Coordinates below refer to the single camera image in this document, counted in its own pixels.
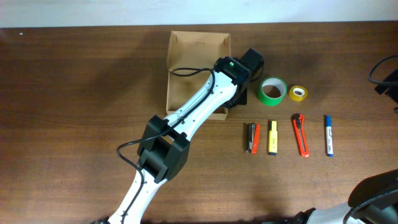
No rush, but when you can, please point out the green tape roll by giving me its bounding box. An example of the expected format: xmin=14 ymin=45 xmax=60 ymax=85
xmin=257 ymin=77 xmax=287 ymax=106

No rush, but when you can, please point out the brown cardboard box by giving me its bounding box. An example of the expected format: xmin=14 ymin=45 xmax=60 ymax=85
xmin=166 ymin=31 xmax=231 ymax=114

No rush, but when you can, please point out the red black stapler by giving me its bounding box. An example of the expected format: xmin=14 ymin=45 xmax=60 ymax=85
xmin=246 ymin=123 xmax=261 ymax=155

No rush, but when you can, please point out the small yellow tape roll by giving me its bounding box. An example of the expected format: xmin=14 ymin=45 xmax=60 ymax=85
xmin=289 ymin=85 xmax=308 ymax=102

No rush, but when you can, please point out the yellow highlighter pen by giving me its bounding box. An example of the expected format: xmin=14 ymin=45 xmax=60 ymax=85
xmin=268 ymin=121 xmax=277 ymax=156

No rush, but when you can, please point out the orange utility knife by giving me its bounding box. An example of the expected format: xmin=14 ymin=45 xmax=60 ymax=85
xmin=292 ymin=113 xmax=309 ymax=158

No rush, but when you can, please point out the blue white marker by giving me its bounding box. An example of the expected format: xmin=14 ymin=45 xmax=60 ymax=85
xmin=325 ymin=115 xmax=334 ymax=157

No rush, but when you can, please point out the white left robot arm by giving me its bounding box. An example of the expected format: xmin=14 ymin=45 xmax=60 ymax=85
xmin=97 ymin=49 xmax=264 ymax=224

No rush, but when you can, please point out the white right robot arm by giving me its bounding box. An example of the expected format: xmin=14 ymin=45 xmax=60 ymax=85
xmin=280 ymin=169 xmax=397 ymax=224

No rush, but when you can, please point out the black cable at edge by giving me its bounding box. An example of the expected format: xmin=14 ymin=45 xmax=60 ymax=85
xmin=368 ymin=54 xmax=398 ymax=114

